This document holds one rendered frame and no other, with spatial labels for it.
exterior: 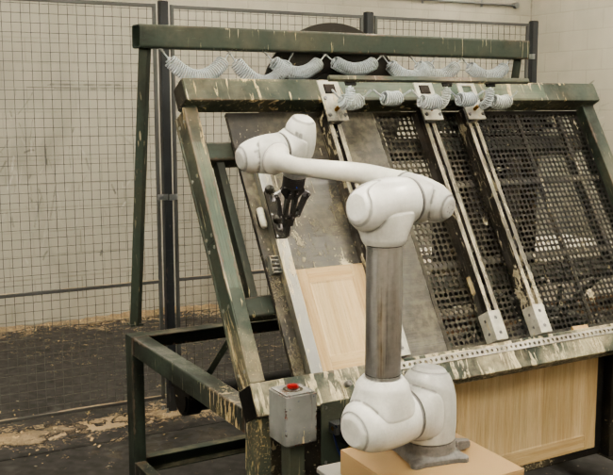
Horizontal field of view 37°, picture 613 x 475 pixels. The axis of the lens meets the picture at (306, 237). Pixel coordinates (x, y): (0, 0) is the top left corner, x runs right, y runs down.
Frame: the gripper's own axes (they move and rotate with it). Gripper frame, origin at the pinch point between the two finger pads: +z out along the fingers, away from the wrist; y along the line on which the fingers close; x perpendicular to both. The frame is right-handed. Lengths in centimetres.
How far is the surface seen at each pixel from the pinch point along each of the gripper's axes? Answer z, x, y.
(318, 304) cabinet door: 41.1, -5.2, -19.1
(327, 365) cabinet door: 53, 15, -18
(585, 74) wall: 174, -479, -480
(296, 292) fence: 35.4, -6.7, -10.1
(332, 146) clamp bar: 5, -62, -38
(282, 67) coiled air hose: 0, -126, -35
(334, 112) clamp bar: -6, -69, -40
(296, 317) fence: 40.3, 1.5, -8.3
